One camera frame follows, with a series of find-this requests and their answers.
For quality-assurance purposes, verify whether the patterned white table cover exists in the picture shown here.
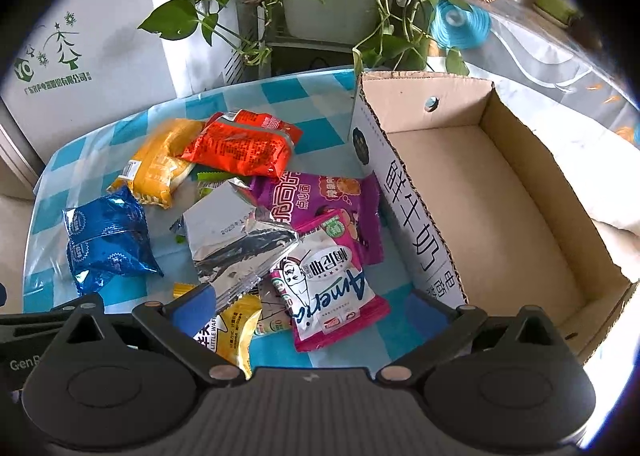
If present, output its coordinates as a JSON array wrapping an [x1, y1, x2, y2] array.
[[429, 0, 640, 147]]

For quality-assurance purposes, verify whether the yellow little waffle packet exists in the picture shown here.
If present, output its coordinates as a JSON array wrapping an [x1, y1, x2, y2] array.
[[169, 283, 262, 379]]

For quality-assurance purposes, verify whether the green snack packet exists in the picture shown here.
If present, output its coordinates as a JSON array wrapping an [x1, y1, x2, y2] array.
[[170, 171, 252, 245]]

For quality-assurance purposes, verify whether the orange yellow snack bag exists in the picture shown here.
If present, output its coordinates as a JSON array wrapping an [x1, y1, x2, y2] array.
[[107, 119, 204, 209]]

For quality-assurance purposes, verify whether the light blue white packet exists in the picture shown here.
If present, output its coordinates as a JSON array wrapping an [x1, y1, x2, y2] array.
[[254, 280, 292, 337]]

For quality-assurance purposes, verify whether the white plant pot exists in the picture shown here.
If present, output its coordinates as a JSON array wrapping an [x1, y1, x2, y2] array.
[[283, 0, 380, 45]]

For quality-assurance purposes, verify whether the silver foil snack bag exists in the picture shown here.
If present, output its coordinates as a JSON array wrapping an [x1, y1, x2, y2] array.
[[170, 179, 299, 313]]

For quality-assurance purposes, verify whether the open cardboard milk box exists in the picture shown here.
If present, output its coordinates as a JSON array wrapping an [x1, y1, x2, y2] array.
[[350, 71, 634, 361]]

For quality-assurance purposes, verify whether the purple snack packet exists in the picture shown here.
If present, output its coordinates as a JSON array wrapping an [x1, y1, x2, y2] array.
[[250, 171, 384, 265]]

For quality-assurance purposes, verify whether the red snack packet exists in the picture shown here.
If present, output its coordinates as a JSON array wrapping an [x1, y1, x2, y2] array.
[[179, 109, 303, 179]]

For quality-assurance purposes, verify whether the pink white Amerza packet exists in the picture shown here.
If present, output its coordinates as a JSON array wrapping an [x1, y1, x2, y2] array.
[[270, 209, 390, 353]]

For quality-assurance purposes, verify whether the white box with green print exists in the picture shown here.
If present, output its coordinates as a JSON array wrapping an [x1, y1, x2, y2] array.
[[1, 0, 243, 161]]

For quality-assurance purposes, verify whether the blue foil snack bag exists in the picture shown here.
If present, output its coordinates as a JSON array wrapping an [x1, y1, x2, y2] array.
[[63, 186, 164, 297]]

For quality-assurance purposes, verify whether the blue checkered tablecloth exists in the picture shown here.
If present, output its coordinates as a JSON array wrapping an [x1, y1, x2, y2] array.
[[22, 66, 452, 371]]

